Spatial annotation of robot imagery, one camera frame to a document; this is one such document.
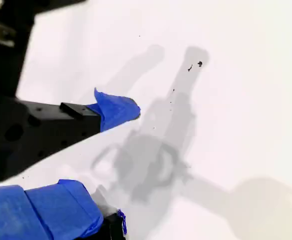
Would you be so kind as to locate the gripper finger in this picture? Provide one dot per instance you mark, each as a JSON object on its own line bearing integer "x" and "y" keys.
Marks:
{"x": 48, "y": 210}
{"x": 61, "y": 125}

